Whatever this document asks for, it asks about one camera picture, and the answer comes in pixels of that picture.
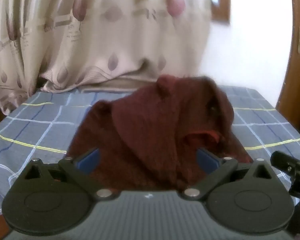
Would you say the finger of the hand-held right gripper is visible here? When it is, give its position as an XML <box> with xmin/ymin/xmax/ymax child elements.
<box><xmin>270</xmin><ymin>151</ymin><xmax>300</xmax><ymax>178</ymax></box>

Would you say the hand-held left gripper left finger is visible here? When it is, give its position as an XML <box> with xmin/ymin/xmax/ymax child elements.
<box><xmin>23</xmin><ymin>147</ymin><xmax>118</xmax><ymax>201</ymax></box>

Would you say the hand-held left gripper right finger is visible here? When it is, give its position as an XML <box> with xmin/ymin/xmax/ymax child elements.
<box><xmin>182</xmin><ymin>147</ymin><xmax>271</xmax><ymax>201</ymax></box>

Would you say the maroon knit sweater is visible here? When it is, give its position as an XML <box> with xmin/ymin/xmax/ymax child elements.
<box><xmin>65</xmin><ymin>74</ymin><xmax>253</xmax><ymax>191</ymax></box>

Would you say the blue plaid bed sheet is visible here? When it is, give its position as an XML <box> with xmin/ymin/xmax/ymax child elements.
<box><xmin>0</xmin><ymin>85</ymin><xmax>300</xmax><ymax>240</ymax></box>

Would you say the wooden door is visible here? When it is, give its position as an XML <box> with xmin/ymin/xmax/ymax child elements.
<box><xmin>276</xmin><ymin>0</ymin><xmax>300</xmax><ymax>135</ymax></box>

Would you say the beige floral curtain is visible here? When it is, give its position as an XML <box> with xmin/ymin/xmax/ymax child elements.
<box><xmin>0</xmin><ymin>0</ymin><xmax>212</xmax><ymax>115</ymax></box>

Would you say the wooden window frame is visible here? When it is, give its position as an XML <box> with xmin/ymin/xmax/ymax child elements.
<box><xmin>211</xmin><ymin>0</ymin><xmax>231</xmax><ymax>25</ymax></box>

